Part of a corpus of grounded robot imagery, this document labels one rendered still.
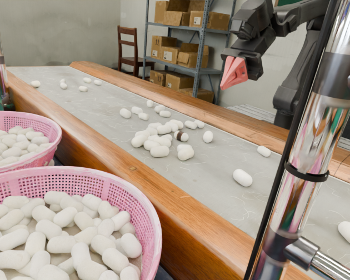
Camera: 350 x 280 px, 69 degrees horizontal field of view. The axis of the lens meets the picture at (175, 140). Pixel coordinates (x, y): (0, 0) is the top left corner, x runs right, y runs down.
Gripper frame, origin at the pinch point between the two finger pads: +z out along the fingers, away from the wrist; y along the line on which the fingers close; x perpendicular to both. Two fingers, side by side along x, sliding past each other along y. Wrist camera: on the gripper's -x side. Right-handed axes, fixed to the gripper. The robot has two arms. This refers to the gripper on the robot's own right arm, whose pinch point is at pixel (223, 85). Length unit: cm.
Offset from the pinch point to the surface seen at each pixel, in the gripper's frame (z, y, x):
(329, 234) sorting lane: 20.5, 33.1, -2.2
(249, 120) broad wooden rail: -0.7, 4.3, 12.6
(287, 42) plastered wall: -161, -76, 124
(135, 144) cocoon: 25.3, -1.6, -7.7
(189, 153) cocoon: 20.5, 7.7, -4.3
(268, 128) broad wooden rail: -0.2, 10.2, 12.1
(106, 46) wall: -135, -413, 161
